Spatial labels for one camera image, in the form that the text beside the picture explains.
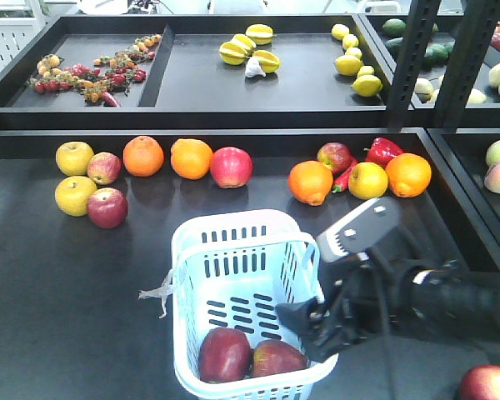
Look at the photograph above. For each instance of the dark red apple corner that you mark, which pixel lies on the dark red apple corner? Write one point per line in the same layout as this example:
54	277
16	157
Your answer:
273	356

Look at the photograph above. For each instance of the light blue plastic basket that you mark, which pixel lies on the light blue plastic basket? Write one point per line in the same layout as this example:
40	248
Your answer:
232	270

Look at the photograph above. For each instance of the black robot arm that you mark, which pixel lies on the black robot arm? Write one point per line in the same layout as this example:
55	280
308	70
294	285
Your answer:
447	300

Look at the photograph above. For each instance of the dark red apple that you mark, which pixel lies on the dark red apple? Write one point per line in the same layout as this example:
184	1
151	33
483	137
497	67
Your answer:
224	356
336	156

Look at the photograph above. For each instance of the dark red apple front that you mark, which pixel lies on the dark red apple front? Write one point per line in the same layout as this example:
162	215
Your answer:
224	356

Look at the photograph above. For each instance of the dark red apple in pile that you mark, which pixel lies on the dark red apple in pile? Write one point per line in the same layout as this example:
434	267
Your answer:
336	156

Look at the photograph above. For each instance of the cherry tomato vine pile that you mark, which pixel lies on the cherry tomato vine pile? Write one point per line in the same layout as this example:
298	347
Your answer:
99	82

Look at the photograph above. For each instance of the yellow apple in pile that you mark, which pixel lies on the yellow apple in pile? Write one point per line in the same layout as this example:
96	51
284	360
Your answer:
367	180

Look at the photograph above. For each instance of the orange next to apple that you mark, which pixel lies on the orange next to apple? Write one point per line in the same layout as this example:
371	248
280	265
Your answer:
190	158

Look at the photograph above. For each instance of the red apple beside oranges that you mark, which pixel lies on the red apple beside oranges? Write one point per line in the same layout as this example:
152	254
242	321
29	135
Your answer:
231	167

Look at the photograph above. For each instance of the small red chili pepper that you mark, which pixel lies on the small red chili pepper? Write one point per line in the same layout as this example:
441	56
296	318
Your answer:
340	183

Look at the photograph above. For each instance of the red apple bottom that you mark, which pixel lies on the red apple bottom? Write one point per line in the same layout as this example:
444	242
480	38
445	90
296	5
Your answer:
480	382

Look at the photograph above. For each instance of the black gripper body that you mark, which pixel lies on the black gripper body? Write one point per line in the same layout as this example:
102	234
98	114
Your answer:
369	294

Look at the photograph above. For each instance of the orange of pile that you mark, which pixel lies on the orange of pile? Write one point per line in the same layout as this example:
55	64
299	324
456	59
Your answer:
310	182
408	175

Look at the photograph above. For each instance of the orange right of pile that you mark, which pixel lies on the orange right of pile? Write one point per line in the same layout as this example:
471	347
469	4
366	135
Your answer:
408	175

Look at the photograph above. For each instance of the yellow apple lower left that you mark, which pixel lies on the yellow apple lower left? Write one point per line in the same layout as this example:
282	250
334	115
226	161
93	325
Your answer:
72	194

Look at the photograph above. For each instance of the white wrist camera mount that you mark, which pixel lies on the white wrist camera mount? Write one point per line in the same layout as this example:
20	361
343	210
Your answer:
359	229

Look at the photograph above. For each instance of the small red apple left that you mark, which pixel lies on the small red apple left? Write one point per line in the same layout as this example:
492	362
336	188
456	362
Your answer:
104	168

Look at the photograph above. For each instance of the yellow apple upper left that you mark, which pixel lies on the yellow apple upper left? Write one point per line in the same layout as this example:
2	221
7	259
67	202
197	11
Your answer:
72	158

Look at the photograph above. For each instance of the orange far left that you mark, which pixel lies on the orange far left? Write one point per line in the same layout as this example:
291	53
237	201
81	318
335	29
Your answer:
143	156

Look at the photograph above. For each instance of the orange left of pile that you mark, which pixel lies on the orange left of pile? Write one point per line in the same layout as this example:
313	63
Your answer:
310	182

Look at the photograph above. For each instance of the red bell pepper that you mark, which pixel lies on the red bell pepper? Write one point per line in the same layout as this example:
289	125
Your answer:
382	151

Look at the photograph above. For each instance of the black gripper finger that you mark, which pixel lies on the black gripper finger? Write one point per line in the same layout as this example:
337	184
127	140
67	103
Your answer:
300	317

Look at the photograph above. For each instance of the black wooden fruit stand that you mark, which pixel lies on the black wooden fruit stand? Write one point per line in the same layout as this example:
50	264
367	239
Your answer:
72	325

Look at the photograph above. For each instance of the red apple lower left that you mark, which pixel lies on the red apple lower left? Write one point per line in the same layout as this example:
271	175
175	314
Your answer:
107	207

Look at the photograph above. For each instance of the white garlic bulb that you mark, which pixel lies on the white garlic bulb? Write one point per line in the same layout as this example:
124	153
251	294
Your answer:
253	68

